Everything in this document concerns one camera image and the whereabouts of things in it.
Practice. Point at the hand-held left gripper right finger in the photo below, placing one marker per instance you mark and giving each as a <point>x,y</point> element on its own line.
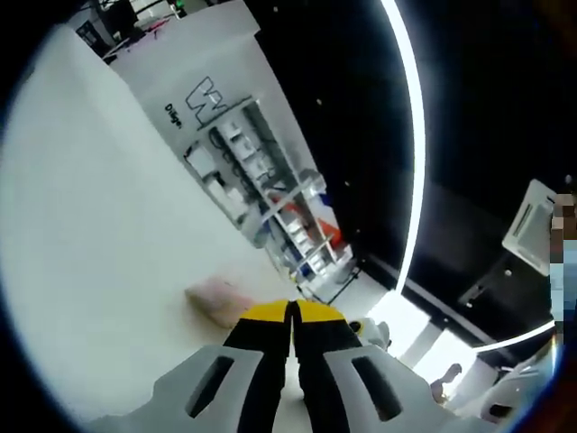
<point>360,392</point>

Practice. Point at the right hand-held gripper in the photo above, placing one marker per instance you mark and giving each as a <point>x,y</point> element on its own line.
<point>376,334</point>

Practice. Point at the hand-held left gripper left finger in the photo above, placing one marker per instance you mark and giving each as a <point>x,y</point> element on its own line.
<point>212,388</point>

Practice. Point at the pink item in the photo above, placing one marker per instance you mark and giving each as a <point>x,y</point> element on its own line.
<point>216,300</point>

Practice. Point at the thin ceiling light strip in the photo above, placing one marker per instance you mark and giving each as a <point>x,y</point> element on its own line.
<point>514,338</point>

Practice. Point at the white grey worn chest device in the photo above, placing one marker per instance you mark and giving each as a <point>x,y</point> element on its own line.
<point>532,383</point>

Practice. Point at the grey metal shelf rack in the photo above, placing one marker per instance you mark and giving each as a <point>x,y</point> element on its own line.
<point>270,189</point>

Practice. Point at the white ceiling air conditioner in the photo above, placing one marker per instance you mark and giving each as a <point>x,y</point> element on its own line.
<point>529,225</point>

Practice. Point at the long ceiling light strip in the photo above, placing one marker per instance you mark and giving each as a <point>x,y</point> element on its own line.
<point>417,135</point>

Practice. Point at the group of white storage boxes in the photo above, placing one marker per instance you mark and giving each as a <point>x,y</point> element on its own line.
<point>252,153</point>

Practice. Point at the green exit sign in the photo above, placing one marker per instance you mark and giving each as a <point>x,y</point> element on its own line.
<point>179,3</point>

